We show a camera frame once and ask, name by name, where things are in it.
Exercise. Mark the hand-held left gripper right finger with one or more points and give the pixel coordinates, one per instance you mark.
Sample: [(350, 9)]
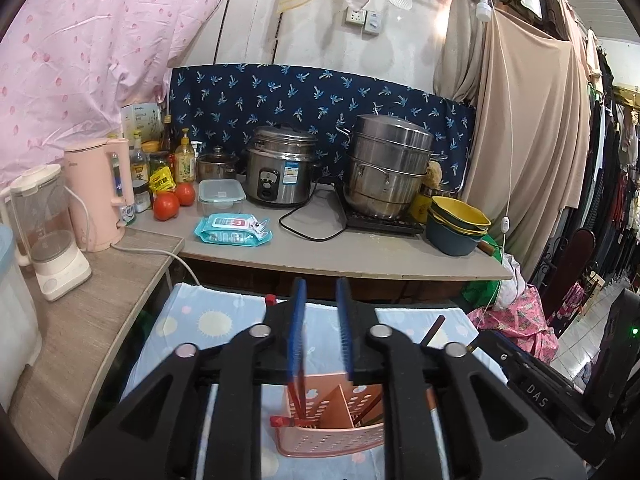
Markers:
[(345, 330)]

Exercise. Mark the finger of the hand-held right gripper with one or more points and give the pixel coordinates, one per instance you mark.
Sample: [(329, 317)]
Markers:
[(502, 352)]

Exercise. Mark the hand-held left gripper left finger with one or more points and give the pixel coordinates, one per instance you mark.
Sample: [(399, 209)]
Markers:
[(298, 330)]

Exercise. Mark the dark maroon chopstick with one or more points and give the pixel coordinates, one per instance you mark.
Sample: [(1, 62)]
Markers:
[(371, 406), (434, 329)]

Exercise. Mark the pink perforated utensil basket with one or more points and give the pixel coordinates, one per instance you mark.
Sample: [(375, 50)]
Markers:
[(330, 440)]

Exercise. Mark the pink floral cloth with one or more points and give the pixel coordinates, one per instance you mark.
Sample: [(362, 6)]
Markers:
[(520, 325)]

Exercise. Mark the green plastic bag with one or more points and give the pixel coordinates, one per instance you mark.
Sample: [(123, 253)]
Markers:
[(480, 285)]

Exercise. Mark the white crumpled cloth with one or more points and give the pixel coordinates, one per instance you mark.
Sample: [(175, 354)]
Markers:
[(510, 280)]

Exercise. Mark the grey back counter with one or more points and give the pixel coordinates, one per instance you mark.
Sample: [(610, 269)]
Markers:
[(350, 255)]

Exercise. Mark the blue planet print tablecloth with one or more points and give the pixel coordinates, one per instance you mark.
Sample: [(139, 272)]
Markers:
[(220, 320)]

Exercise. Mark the dark ornate chair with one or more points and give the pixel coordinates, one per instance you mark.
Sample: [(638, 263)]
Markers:
[(570, 270)]

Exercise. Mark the black induction cooker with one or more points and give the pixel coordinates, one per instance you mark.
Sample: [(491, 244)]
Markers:
[(385, 224)]

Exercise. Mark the blue wet wipes pack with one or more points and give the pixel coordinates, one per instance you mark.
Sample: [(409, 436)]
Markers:
[(232, 230)]

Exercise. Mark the blue bowl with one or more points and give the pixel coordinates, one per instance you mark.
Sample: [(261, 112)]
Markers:
[(452, 242)]

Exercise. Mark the yellow plastic cup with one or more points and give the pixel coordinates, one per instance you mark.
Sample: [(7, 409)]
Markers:
[(420, 207)]

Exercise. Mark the yellow bowl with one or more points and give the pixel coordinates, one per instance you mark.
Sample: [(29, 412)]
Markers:
[(460, 212)]

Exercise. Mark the clear food container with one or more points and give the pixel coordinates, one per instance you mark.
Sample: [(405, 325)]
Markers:
[(221, 197)]

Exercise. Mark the steel rice cooker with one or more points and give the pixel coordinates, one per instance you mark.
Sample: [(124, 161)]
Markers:
[(280, 170)]

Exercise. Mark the steel steamer pot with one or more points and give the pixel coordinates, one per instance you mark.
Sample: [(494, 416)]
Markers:
[(390, 160)]

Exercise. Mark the red tomato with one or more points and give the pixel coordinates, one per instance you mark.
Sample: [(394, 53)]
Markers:
[(185, 194), (166, 206)]

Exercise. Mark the tan loofah sponge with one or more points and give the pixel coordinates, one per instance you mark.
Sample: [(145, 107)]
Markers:
[(434, 174)]

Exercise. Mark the small steel pot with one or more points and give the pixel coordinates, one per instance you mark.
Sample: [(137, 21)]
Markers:
[(217, 165)]

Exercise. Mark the wooden side counter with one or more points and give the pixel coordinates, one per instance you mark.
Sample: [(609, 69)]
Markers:
[(100, 310)]

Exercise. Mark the yellow seasoning packet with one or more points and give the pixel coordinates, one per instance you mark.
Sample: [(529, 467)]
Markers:
[(162, 181)]

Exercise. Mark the yellow pump bottle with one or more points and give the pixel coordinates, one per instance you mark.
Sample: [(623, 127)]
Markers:
[(185, 162)]

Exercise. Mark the small white jar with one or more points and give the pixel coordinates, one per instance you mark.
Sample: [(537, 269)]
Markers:
[(142, 200)]

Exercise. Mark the hanging dark clothes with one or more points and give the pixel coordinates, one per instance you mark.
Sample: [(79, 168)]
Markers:
[(615, 160)]

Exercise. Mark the beige hanging curtain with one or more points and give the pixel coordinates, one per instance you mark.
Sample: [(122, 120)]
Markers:
[(525, 135)]

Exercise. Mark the oil bottle yellow cap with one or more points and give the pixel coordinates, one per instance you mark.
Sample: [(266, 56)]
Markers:
[(140, 160)]

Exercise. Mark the dark sauce bottle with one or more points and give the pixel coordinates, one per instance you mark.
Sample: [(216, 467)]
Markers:
[(168, 135)]

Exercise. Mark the navy leaf print cloth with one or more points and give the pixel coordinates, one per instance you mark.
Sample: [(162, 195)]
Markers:
[(300, 95)]

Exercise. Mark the pink electric kettle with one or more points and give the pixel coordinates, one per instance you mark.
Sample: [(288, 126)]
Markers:
[(95, 195)]

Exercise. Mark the white carton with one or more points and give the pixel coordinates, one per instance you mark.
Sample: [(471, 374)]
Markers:
[(140, 120)]

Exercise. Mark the white blender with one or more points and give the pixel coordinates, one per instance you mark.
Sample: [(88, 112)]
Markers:
[(50, 240)]

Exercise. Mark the white plastic tub blue rim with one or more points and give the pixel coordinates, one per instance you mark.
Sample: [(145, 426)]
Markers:
[(15, 320)]

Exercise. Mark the white light bulb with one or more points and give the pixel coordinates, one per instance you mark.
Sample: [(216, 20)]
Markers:
[(483, 9)]

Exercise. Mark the pink dotted curtain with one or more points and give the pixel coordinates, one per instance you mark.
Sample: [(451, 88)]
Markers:
[(90, 50)]

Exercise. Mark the white wall switch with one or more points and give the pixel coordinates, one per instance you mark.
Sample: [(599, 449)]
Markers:
[(372, 22)]

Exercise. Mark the white wall socket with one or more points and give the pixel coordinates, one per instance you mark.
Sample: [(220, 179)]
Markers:
[(354, 17)]

